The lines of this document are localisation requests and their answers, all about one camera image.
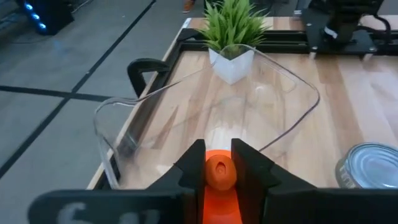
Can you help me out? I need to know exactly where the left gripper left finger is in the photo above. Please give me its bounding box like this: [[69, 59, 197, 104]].
[[147, 139, 206, 224]]

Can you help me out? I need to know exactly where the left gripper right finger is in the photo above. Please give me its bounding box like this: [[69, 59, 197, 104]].
[[231, 138, 315, 224]]

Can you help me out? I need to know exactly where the orange plastic squeeze bottle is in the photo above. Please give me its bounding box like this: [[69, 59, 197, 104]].
[[201, 149, 243, 224]]

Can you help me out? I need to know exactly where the silver tin can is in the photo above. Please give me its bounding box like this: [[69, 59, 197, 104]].
[[335, 142, 398, 190]]

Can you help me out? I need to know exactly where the clear plastic bin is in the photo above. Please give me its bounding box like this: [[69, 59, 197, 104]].
[[93, 43, 321, 190]]

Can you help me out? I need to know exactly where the small green potted plant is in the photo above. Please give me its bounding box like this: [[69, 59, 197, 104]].
[[195, 0, 270, 85]]

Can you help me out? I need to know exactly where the person's foot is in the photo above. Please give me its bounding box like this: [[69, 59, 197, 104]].
[[182, 0, 196, 14]]

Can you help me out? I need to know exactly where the black computer with blue lights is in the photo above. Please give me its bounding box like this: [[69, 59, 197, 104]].
[[15, 0, 75, 35]]

